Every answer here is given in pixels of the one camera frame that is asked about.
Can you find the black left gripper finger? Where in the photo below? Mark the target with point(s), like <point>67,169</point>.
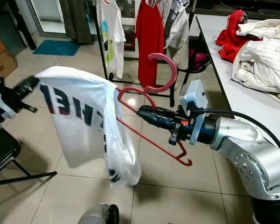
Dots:
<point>27,86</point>

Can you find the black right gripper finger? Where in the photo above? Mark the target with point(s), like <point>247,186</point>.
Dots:
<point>158,123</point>
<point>158,112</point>

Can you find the red plastic hanger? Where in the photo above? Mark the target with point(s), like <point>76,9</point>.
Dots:
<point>172,70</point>

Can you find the white t-shirt black print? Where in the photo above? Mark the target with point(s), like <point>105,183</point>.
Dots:
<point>70,140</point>

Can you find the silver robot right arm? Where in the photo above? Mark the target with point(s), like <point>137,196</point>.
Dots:
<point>242,149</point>

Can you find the teal floor mat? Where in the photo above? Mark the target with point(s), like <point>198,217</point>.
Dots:
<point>56,48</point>

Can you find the black folding chair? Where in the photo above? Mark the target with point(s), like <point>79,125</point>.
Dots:
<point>4,149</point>

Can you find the black table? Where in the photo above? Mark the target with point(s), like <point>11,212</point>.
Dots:
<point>26,30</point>

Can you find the red t-shirt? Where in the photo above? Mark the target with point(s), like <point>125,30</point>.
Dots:
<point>149,37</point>

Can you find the glass sliding door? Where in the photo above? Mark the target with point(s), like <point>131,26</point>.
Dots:
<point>46,11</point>

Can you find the beige hanging jacket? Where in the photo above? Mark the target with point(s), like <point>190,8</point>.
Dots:
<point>179,32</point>

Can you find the grey curtain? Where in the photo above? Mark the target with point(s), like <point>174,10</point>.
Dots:
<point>74,18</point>

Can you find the steel and black clothes rack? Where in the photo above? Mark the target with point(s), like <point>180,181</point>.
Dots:
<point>99,42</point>

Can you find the red hoodie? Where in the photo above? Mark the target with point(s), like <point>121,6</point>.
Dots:
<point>228,44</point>

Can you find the beige folded jacket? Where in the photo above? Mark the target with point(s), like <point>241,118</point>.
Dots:
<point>256,65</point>

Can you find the long white table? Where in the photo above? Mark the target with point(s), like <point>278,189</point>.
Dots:
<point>210,32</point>

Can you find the white t-shirt colourful print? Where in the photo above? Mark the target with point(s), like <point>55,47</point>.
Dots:
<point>112,28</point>

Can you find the cream crumpled garment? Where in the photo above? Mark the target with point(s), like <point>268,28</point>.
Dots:
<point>266,29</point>

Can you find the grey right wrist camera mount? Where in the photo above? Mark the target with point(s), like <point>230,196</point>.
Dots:
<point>193,95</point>

